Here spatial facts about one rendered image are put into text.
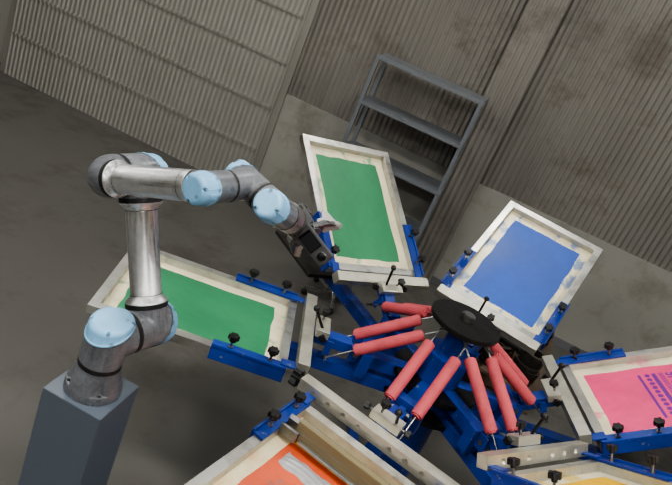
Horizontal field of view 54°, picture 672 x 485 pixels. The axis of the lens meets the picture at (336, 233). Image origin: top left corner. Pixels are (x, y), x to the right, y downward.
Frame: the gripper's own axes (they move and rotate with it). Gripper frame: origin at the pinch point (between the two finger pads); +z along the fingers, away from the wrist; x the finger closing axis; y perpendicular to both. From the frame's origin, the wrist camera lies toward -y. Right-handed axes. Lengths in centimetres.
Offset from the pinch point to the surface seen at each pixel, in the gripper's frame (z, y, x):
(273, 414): 44, -24, 51
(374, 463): 66, -54, 35
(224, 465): 25, -33, 65
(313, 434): 49, -36, 44
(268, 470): 39, -39, 59
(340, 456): 49, -47, 39
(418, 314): 121, -9, -1
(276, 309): 111, 27, 52
